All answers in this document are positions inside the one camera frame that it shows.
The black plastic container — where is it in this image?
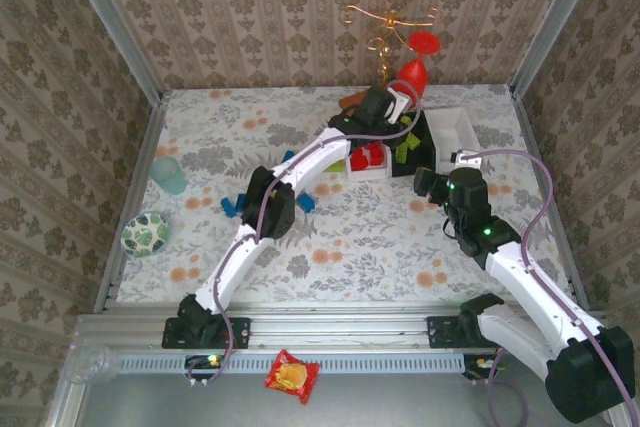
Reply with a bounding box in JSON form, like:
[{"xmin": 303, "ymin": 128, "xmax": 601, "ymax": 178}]
[{"xmin": 389, "ymin": 107, "xmax": 439, "ymax": 179}]

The white plastic container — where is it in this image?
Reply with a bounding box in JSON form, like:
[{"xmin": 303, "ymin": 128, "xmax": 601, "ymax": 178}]
[
  {"xmin": 343, "ymin": 141, "xmax": 392, "ymax": 182},
  {"xmin": 428, "ymin": 105, "xmax": 480, "ymax": 172}
]

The red goblet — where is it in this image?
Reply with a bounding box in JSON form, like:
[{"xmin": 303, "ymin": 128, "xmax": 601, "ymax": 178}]
[{"xmin": 394, "ymin": 30, "xmax": 444, "ymax": 108}]

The floral tablecloth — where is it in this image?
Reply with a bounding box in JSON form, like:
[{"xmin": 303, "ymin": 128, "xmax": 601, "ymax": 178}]
[{"xmin": 117, "ymin": 84, "xmax": 574, "ymax": 307}]

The black controller board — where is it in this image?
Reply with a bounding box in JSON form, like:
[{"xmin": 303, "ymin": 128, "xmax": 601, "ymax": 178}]
[
  {"xmin": 184, "ymin": 353, "xmax": 225, "ymax": 381},
  {"xmin": 462, "ymin": 352, "xmax": 504, "ymax": 381}
]

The light blue cup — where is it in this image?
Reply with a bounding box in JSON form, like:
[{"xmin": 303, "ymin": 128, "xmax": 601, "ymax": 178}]
[{"xmin": 149, "ymin": 155, "xmax": 190, "ymax": 196}]

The red snack packet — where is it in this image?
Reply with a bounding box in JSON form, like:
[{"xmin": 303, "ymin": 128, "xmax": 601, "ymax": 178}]
[{"xmin": 263, "ymin": 348, "xmax": 321, "ymax": 406}]

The leaf patterned bowl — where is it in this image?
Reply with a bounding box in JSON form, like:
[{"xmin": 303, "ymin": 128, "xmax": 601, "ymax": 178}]
[{"xmin": 120, "ymin": 211, "xmax": 171, "ymax": 259}]

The clear plastic cup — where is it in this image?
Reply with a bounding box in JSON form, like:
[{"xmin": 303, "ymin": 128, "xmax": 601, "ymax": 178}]
[{"xmin": 64, "ymin": 339, "xmax": 124, "ymax": 386}]

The gold wire ornament wooden base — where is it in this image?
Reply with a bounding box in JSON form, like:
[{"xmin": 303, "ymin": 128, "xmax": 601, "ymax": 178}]
[{"xmin": 337, "ymin": 0, "xmax": 442, "ymax": 112}]

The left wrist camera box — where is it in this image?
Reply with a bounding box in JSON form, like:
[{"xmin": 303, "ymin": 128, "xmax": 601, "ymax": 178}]
[{"xmin": 385, "ymin": 90, "xmax": 412, "ymax": 124}]

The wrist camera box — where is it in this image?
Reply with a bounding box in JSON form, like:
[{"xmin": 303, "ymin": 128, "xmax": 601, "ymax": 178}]
[
  {"xmin": 385, "ymin": 90, "xmax": 412, "ymax": 124},
  {"xmin": 448, "ymin": 147, "xmax": 485, "ymax": 169}
]

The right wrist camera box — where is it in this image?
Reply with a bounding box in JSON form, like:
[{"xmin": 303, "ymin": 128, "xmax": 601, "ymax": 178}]
[{"xmin": 448, "ymin": 147, "xmax": 485, "ymax": 169}]

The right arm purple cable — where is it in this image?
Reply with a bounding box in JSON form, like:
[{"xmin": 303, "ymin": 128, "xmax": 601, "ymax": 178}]
[{"xmin": 464, "ymin": 149, "xmax": 640, "ymax": 427}]

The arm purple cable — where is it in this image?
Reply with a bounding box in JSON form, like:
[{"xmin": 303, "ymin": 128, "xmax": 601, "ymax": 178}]
[
  {"xmin": 189, "ymin": 79, "xmax": 425, "ymax": 387},
  {"xmin": 464, "ymin": 149, "xmax": 640, "ymax": 427}
]

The aluminium side rail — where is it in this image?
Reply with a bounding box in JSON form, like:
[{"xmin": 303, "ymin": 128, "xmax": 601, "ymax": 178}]
[
  {"xmin": 508, "ymin": 84, "xmax": 594, "ymax": 311},
  {"xmin": 92, "ymin": 94, "xmax": 169, "ymax": 316}
]

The aluminium front rail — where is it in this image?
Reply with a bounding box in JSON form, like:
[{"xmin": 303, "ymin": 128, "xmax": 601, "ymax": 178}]
[{"xmin": 74, "ymin": 304, "xmax": 614, "ymax": 351}]

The aluminium frame post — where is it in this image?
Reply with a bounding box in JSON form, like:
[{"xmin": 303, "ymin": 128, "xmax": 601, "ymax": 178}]
[
  {"xmin": 508, "ymin": 0, "xmax": 610, "ymax": 98},
  {"xmin": 55, "ymin": 0, "xmax": 165, "ymax": 106}
]

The white slotted cable duct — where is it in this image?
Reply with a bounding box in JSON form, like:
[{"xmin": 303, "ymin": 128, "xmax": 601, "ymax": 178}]
[{"xmin": 117, "ymin": 350, "xmax": 466, "ymax": 374}]

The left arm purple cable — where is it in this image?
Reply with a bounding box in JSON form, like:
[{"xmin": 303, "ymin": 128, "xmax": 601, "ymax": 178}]
[{"xmin": 189, "ymin": 79, "xmax": 425, "ymax": 387}]

